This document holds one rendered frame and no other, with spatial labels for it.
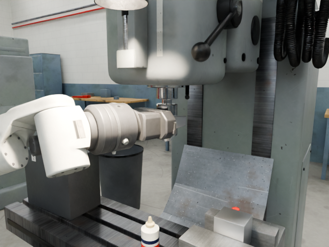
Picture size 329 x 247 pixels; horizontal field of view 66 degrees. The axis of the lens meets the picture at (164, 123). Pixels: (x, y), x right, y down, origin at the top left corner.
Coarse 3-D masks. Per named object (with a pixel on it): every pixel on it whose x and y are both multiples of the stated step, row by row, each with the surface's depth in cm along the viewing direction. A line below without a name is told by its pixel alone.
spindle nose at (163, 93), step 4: (156, 88) 54; (160, 88) 53; (164, 88) 53; (168, 88) 53; (172, 88) 53; (176, 88) 54; (156, 92) 54; (160, 92) 53; (164, 92) 53; (168, 92) 53; (172, 92) 53; (176, 92) 54; (156, 96) 54; (160, 96) 53; (164, 96) 53; (168, 96) 53; (172, 96) 53; (176, 96) 54
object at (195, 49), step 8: (224, 0) 47; (232, 0) 47; (240, 0) 50; (216, 8) 48; (224, 8) 47; (232, 8) 47; (240, 8) 50; (224, 16) 48; (232, 16) 47; (240, 16) 51; (224, 24) 44; (232, 24) 49; (216, 32) 42; (208, 40) 40; (192, 48) 39; (200, 48) 38; (208, 48) 38; (192, 56) 39; (200, 56) 38; (208, 56) 39
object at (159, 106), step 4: (156, 104) 55; (160, 104) 54; (164, 104) 53; (168, 104) 53; (172, 104) 54; (176, 104) 55; (160, 108) 54; (164, 108) 53; (168, 108) 53; (172, 108) 54; (176, 108) 55
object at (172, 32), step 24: (168, 0) 42; (192, 0) 41; (216, 0) 48; (168, 24) 42; (192, 24) 42; (216, 24) 49; (168, 48) 43; (216, 48) 50; (120, 72) 50; (144, 72) 46; (168, 72) 44; (192, 72) 43; (216, 72) 51
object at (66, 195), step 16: (32, 160) 80; (96, 160) 81; (32, 176) 82; (64, 176) 73; (80, 176) 76; (96, 176) 81; (32, 192) 83; (48, 192) 78; (64, 192) 74; (80, 192) 76; (96, 192) 82; (48, 208) 79; (64, 208) 75; (80, 208) 77
